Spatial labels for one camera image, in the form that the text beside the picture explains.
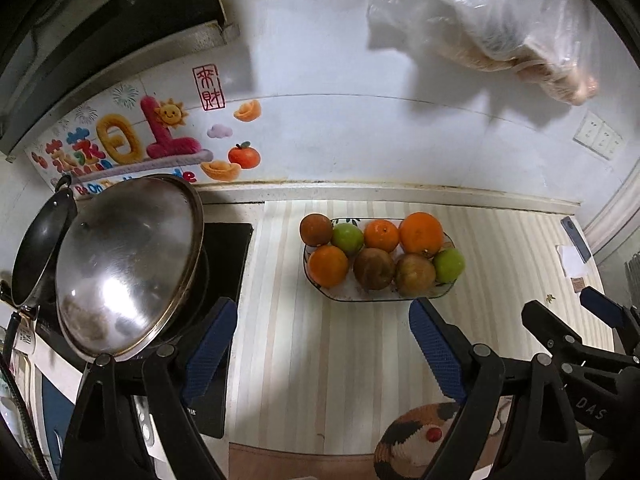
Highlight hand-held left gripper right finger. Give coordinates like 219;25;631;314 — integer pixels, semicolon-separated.
408;296;587;480

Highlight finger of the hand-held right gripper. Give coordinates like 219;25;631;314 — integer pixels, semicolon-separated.
580;285;640;356
521;300;640;376

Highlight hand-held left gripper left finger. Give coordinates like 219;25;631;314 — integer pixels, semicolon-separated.
60;296;239;480

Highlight brown apple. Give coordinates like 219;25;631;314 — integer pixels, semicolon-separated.
299;213;334;247
394;253;437;297
353;247;396;291

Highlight green apple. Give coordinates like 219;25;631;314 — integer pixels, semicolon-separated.
331;223;365;255
433;247;466;283

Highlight glass fruit bowl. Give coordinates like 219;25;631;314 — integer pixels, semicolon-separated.
302;217;457;303

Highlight large orange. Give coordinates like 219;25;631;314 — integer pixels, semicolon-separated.
399;212;445;257

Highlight small orange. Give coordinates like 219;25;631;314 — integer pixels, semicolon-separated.
308;244;350;288
363;220;400;253

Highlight white paper sheet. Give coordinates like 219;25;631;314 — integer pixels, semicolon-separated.
556;245;583;278

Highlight dark blue phone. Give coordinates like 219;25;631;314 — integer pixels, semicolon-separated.
561;216;592;263

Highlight steel wok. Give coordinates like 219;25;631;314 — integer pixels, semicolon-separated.
165;240;212;346

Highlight cat-shaped mat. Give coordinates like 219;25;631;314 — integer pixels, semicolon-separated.
374;395;516;480

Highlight black induction cooktop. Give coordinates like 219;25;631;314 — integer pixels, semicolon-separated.
35;222;254;438

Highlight striped tablecloth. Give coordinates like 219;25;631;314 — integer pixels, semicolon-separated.
227;200;616;480

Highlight steel wok lid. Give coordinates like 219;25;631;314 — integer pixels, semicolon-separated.
55;174;205;358

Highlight blue cabinet front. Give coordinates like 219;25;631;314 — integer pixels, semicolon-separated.
42;375;76;461

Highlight black frying pan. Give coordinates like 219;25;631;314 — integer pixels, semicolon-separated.
5;176;78;356

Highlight clear plastic bag of eggs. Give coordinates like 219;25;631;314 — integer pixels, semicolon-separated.
500;0;601;107

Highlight clear plastic bag dark contents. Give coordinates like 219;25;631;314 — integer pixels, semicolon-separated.
367;0;546;76

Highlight black range hood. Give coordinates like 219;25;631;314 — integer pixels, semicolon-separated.
0;0;241;156

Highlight white door frame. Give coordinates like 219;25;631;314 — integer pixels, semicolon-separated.
582;157;640;261

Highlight gold ingot wall sticker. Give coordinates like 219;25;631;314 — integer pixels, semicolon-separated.
234;100;262;122
201;159;240;181

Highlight tangerine wall sticker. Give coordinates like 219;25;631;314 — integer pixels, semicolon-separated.
228;141;262;169

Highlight colourful lettering wall sticker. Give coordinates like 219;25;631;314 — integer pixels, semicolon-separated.
30;95;203;196

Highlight red seal wall sticker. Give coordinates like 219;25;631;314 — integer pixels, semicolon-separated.
192;65;226;111

